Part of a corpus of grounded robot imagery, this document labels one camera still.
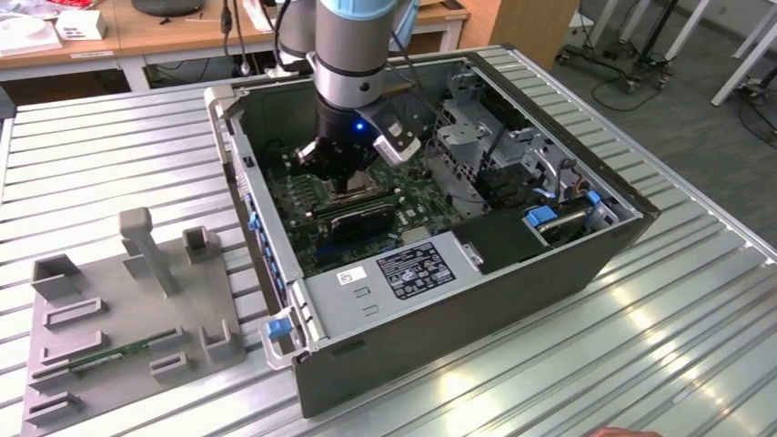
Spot silver power supply unit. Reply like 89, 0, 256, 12
291, 229, 486, 347

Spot green RAM stick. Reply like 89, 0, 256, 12
65, 330, 184, 377

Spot green motherboard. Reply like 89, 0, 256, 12
265, 134, 466, 277

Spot black RAM slot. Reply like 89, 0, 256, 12
317, 188, 393, 209
317, 191, 395, 214

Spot wooden cabinet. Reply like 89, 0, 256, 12
488, 0, 580, 73

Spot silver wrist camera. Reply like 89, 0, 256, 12
355, 97, 423, 165

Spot metal socket cover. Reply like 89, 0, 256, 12
327, 171, 383, 201

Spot black graphics card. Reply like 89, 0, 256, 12
327, 204, 400, 245

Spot blue disk carrier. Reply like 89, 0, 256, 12
521, 204, 593, 249

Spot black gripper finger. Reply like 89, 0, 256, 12
345, 144, 381, 196
292, 138, 359, 196

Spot black PC case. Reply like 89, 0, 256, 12
203, 45, 662, 420

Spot white desk frame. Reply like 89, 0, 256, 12
709, 0, 777, 107
588, 0, 710, 61

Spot white labelled box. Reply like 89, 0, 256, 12
55, 9, 108, 42

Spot red white packet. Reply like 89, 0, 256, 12
35, 0, 103, 13

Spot wooden desk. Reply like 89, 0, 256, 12
0, 0, 473, 92

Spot blue slot retainer strip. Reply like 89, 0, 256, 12
244, 193, 288, 295

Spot black flat cable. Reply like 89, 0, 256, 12
482, 127, 506, 177

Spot black drive connector block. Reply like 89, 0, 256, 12
474, 164, 529, 208

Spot white flat box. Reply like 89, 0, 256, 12
0, 12, 63, 58

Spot silver drive cage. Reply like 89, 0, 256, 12
424, 70, 552, 215

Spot black round object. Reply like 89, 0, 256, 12
131, 0, 205, 17

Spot blue expansion slot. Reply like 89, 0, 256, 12
320, 243, 372, 260

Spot black hanging cable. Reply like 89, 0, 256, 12
220, 0, 253, 76

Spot black wheeled stand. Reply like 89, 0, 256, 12
556, 0, 676, 95

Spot grey parts rack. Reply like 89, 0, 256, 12
20, 207, 251, 433

